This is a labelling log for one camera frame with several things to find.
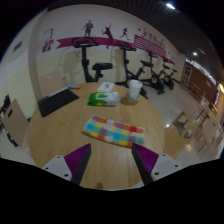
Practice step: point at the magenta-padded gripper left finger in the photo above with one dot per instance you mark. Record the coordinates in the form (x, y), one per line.
(76, 161)

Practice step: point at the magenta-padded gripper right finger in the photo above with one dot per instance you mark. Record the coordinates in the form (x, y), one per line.
(148, 161)

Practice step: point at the colourful checkered towel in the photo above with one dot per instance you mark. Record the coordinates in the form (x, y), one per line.
(113, 131)

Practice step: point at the group of wooden chairs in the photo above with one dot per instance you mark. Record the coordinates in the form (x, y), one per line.
(200, 126)

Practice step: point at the black tablet with cover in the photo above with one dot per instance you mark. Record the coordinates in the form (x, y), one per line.
(56, 101)

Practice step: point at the brown tape roll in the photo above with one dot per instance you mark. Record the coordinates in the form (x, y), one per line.
(127, 101)

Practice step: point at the green white wet wipes pack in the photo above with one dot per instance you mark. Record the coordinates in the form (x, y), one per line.
(103, 99)

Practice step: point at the wooden chair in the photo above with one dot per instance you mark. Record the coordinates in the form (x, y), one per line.
(15, 123)
(51, 83)

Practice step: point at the white paper cup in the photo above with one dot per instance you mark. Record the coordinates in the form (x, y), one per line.
(135, 89)

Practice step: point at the blue orange marker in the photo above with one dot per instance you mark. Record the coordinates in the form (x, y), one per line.
(74, 86)

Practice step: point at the small white box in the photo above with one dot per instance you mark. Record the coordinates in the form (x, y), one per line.
(105, 87)

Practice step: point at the black spin bike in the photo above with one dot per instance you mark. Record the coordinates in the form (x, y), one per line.
(155, 80)
(169, 80)
(125, 63)

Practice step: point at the black upright exercise bike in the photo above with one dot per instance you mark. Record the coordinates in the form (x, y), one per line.
(87, 71)

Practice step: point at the wall poster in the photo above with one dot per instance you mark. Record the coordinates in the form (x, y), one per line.
(47, 40)

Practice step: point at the dark wall sign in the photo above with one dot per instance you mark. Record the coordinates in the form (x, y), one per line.
(17, 46)

